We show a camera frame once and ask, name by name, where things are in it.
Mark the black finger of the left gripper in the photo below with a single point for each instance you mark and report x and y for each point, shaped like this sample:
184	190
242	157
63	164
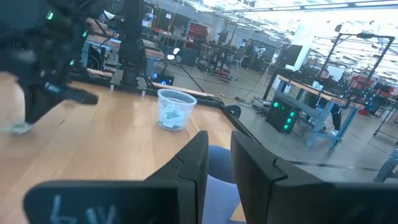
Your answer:
37	105
77	95

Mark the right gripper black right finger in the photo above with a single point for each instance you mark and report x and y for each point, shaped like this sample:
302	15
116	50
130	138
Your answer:
311	205

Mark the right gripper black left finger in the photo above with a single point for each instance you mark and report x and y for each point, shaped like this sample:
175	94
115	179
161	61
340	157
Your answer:
124	202

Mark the green white stevia packet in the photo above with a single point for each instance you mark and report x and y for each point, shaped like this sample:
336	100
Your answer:
20	128
171	116

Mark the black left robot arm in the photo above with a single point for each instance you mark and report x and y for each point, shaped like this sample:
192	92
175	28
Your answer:
132	46

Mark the black box with blue light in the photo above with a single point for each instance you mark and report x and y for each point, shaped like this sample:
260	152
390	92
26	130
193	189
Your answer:
161	79

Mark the grey stand leg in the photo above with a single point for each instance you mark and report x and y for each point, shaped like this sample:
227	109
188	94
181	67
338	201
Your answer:
388	169

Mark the wooden workbench with grey legs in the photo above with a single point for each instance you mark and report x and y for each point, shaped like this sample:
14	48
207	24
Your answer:
154	53
311	90

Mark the person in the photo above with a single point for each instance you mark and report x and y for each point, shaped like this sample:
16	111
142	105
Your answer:
336	119

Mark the lavender faceted mug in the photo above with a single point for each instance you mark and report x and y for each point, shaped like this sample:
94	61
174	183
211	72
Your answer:
222	193

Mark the black computer with green lights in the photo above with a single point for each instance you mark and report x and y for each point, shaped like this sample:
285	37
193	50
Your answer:
281	119

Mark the tripod lamp with white heads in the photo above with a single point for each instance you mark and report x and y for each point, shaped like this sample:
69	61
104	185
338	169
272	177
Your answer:
170	57

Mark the clear plastic cup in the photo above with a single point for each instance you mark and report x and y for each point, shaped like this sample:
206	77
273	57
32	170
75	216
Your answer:
190	105

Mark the black corner clamp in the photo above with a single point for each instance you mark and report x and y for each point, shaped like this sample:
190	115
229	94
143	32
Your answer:
234	110

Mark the red equipment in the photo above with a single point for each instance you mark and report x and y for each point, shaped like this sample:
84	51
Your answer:
357	81

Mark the red shelf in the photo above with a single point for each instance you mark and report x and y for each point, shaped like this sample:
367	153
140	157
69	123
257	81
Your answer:
197	31

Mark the black background desk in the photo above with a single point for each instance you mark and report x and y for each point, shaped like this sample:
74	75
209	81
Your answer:
217	49

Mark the black monitor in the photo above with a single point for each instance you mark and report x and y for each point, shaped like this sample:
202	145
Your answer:
290	56

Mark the long ceiling light strip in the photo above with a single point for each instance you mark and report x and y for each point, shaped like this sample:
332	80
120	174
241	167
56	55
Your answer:
326	5

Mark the black workstation frame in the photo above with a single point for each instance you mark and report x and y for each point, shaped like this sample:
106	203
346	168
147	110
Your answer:
365	35

